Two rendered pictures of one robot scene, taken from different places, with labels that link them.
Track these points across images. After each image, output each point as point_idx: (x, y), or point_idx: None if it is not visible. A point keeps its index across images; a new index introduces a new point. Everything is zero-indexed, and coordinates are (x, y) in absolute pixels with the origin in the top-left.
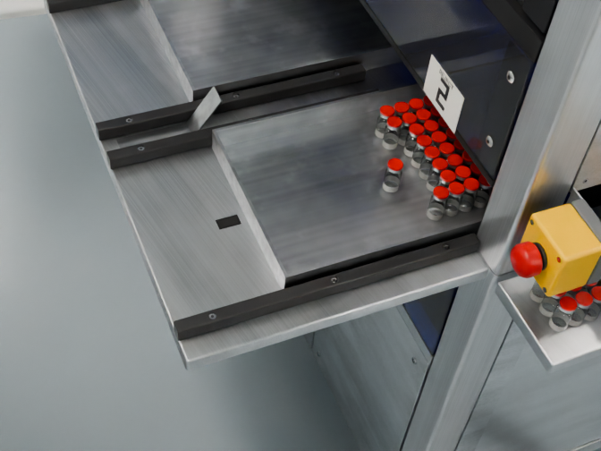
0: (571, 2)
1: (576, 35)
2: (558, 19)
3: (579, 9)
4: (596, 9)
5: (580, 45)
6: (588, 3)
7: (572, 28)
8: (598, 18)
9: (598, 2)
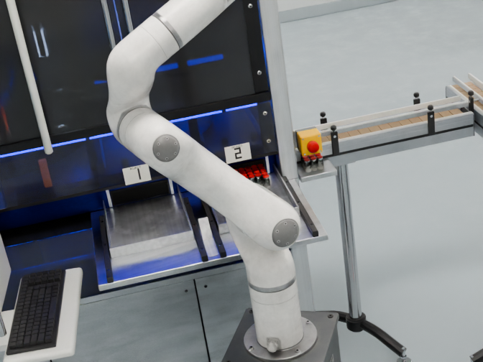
0: (274, 71)
1: (281, 77)
2: (272, 80)
3: (278, 70)
4: (283, 65)
5: (284, 77)
6: (279, 66)
7: (279, 76)
8: (284, 66)
9: (283, 62)
